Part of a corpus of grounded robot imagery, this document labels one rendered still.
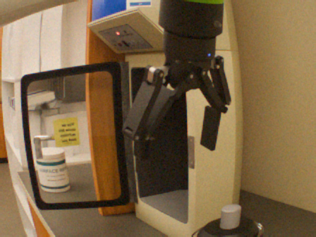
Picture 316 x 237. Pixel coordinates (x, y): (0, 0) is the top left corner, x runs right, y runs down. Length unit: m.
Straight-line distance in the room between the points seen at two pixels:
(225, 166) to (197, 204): 0.10
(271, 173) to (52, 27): 1.32
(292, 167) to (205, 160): 0.43
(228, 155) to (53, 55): 1.31
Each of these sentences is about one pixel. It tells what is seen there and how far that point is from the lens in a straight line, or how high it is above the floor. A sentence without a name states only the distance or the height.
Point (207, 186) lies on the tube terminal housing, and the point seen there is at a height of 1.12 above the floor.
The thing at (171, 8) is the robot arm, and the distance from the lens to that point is 0.54.
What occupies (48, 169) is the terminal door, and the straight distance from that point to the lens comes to 1.12.
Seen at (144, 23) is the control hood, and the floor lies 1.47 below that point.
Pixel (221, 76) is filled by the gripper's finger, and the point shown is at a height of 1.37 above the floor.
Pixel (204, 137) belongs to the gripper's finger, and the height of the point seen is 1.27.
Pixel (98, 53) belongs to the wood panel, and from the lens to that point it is 1.17.
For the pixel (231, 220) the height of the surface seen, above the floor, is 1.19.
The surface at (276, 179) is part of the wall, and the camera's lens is 1.32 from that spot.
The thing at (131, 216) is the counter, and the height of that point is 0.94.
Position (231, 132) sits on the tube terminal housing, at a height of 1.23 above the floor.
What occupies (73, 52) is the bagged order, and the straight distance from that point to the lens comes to 2.20.
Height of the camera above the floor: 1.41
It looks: 9 degrees down
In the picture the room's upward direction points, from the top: 3 degrees counter-clockwise
